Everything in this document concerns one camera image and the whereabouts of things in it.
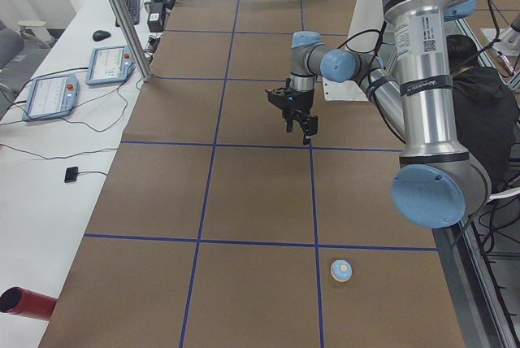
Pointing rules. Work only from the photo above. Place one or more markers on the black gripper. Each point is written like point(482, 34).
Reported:
point(301, 102)

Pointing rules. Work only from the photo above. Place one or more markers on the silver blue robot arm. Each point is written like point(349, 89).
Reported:
point(311, 59)
point(440, 182)

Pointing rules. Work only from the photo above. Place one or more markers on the blue teach pendant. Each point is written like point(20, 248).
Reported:
point(51, 97)
point(109, 65)

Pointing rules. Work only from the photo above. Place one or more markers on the near blue teach pendant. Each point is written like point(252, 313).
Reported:
point(51, 97)

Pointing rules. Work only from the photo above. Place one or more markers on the red cylinder tube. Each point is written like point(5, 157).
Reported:
point(27, 303)

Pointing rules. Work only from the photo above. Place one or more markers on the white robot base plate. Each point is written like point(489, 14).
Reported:
point(347, 91)

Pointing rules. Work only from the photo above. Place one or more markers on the aluminium frame post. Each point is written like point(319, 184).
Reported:
point(130, 34)

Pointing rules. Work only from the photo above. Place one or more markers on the small black square device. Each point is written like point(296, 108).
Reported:
point(71, 174)

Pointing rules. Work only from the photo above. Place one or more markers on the far blue teach pendant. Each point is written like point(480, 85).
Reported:
point(109, 65)

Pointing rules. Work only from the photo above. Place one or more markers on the blue cream call bell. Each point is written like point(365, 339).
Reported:
point(341, 270)

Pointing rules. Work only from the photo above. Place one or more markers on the black box with label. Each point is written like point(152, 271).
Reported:
point(156, 17)

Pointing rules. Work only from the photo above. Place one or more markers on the black keyboard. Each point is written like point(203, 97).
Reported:
point(134, 7)

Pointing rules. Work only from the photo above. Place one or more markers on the black computer mouse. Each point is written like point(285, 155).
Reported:
point(100, 35)

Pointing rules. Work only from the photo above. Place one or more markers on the person in black hoodie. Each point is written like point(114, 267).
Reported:
point(485, 109)

